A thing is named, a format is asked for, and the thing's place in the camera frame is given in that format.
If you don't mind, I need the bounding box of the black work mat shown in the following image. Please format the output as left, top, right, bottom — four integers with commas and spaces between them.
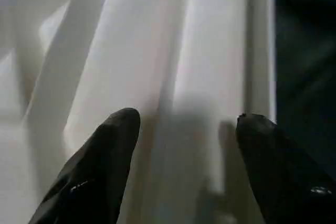
273, 0, 336, 183

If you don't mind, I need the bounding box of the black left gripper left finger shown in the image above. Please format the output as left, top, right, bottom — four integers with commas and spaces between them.
29, 108, 141, 224

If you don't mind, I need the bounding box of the white plastic table top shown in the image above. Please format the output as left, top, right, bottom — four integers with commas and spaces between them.
0, 0, 278, 224

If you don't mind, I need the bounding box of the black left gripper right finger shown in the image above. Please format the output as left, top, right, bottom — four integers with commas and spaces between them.
235, 112, 336, 224

